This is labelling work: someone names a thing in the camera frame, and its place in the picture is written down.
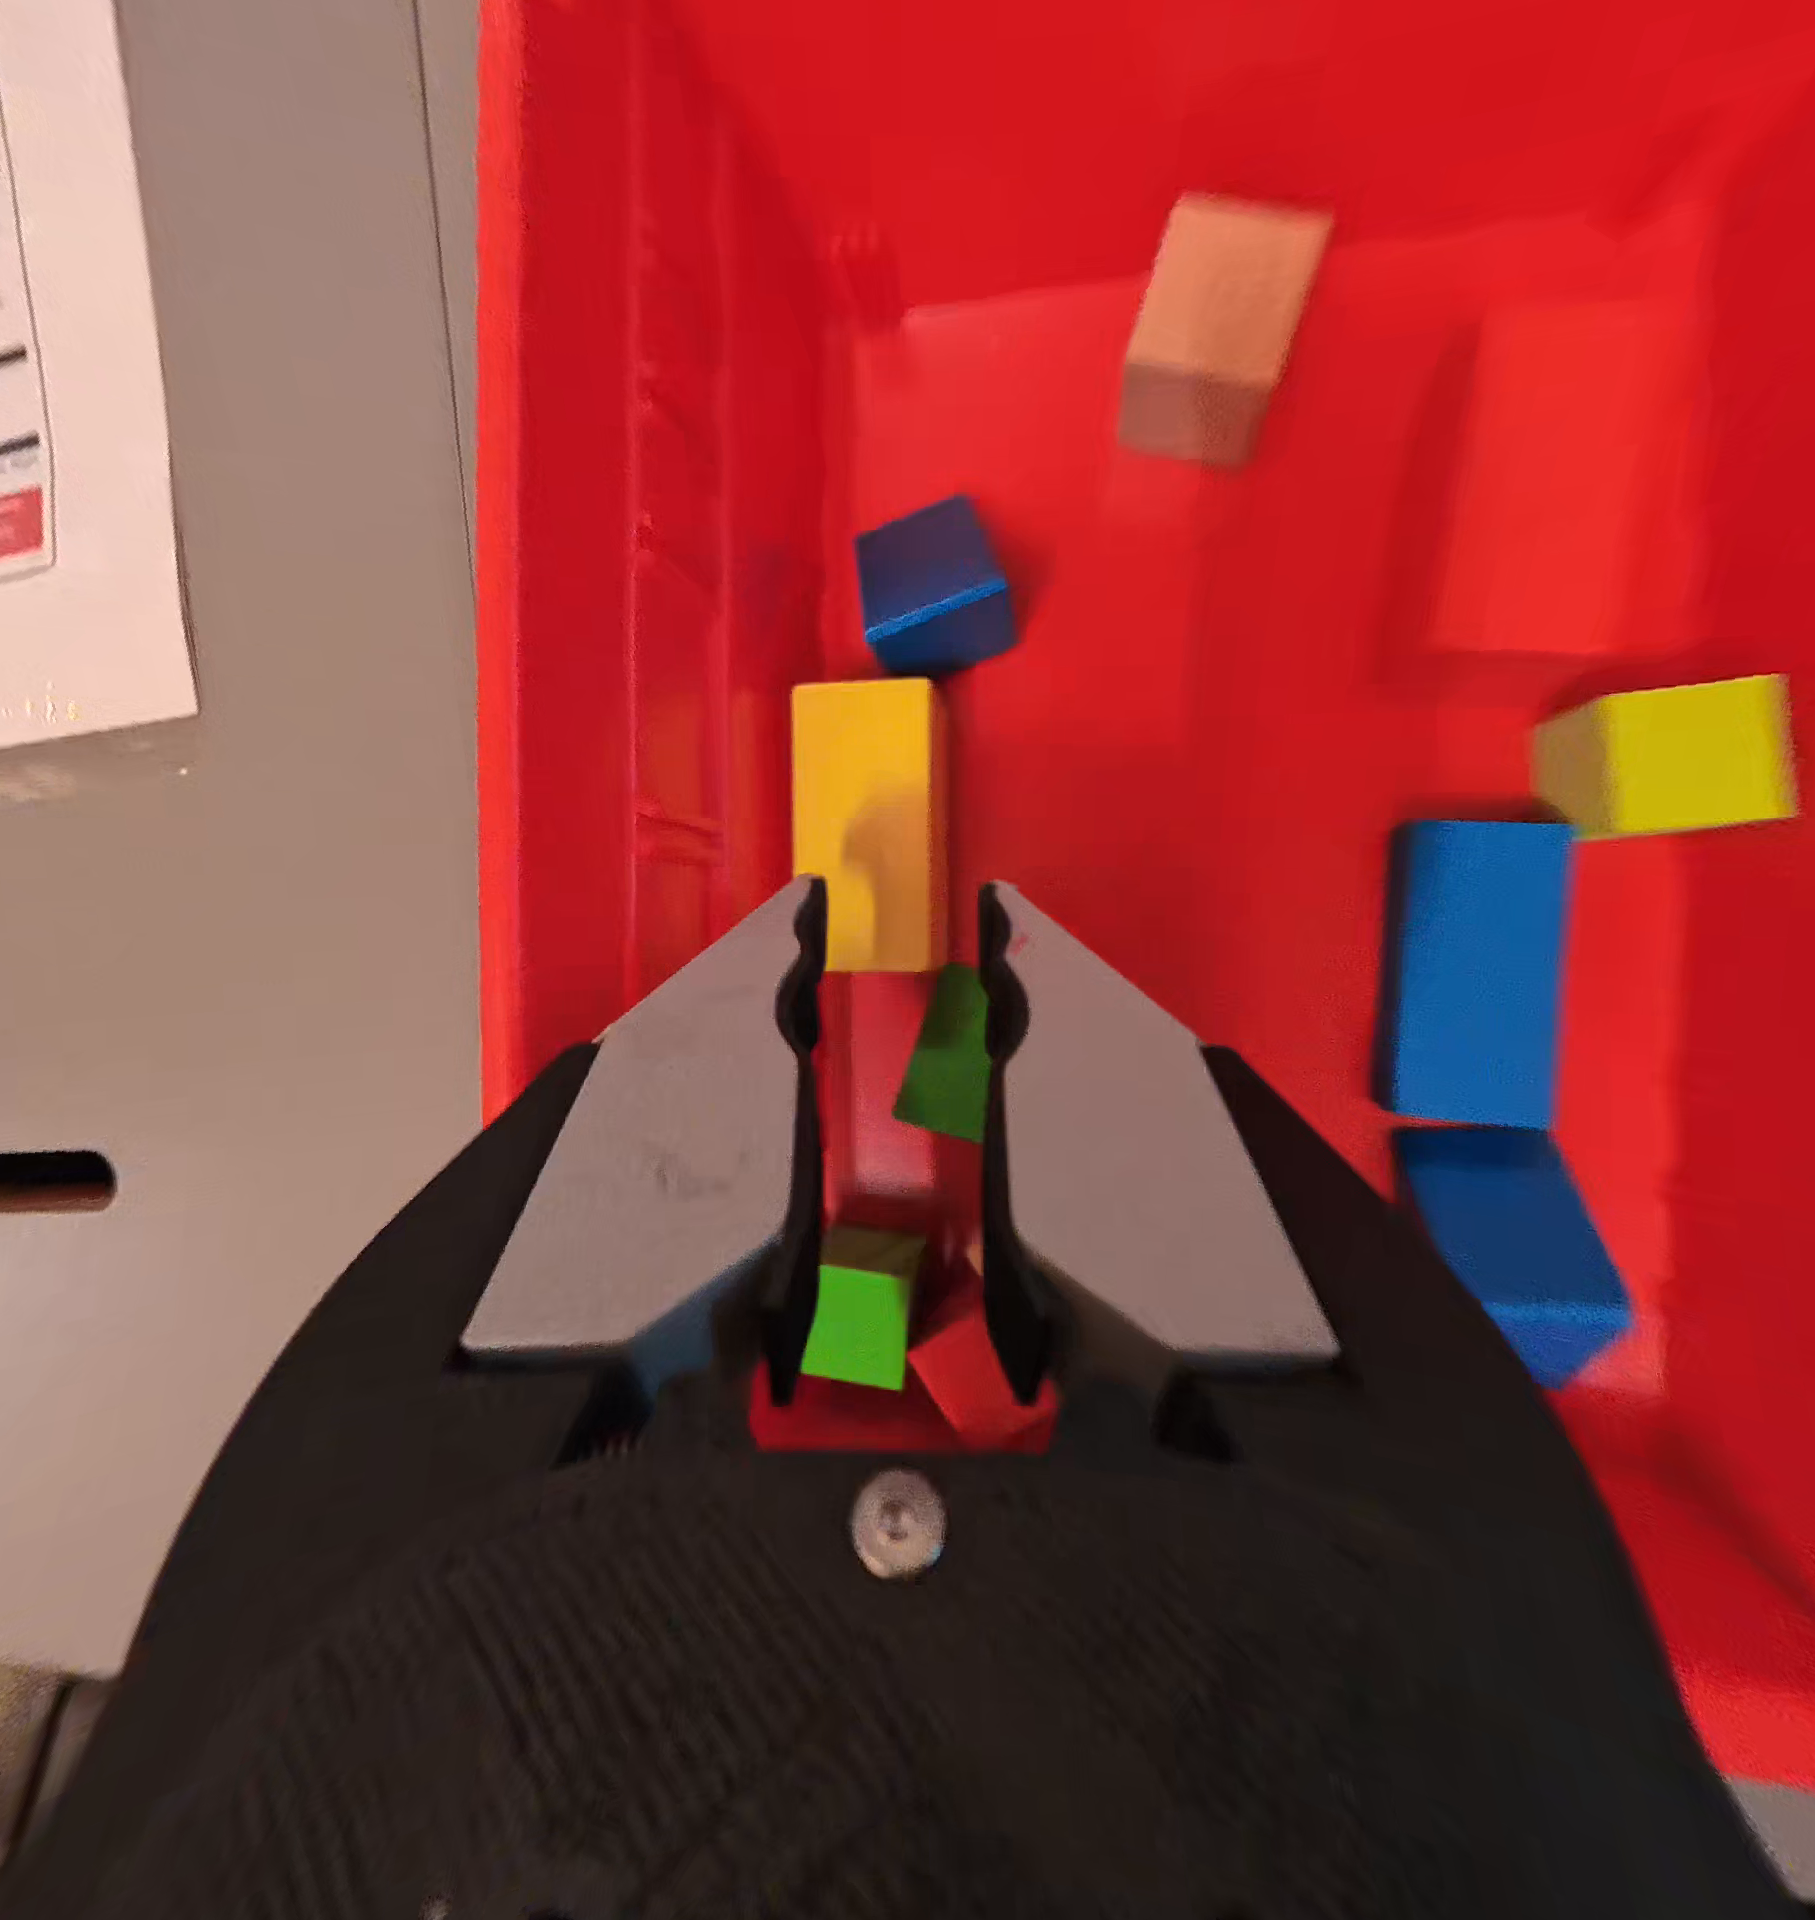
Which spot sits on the small red wooden block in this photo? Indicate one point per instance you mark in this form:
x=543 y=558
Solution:
x=968 y=1377

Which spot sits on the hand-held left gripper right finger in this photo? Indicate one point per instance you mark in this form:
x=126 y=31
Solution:
x=1152 y=1199

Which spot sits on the printed paper sheet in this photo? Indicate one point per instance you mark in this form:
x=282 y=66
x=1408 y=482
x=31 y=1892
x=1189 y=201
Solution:
x=86 y=448

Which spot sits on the dark blue wooden cube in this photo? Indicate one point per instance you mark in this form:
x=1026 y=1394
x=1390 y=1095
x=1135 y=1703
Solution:
x=927 y=577

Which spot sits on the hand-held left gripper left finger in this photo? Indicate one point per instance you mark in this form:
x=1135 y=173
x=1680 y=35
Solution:
x=650 y=1187

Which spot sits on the green wooden block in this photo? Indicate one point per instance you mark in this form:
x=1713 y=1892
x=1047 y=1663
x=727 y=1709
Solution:
x=949 y=1068

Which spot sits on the red rectangular wooden block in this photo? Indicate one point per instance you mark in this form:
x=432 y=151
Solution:
x=1556 y=482

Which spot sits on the green wooden cube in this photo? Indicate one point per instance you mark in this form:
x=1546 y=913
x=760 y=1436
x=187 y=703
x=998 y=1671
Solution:
x=853 y=1316

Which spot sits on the natural wooden block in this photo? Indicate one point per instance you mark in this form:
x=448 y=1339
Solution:
x=1223 y=301

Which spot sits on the orange yellow wooden block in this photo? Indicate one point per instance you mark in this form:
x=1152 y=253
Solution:
x=870 y=785

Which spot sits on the red plastic bin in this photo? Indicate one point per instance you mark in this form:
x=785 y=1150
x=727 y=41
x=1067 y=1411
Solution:
x=1223 y=900

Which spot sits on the blue rectangular wooden block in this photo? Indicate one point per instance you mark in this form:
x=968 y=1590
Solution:
x=1512 y=1245
x=1477 y=971

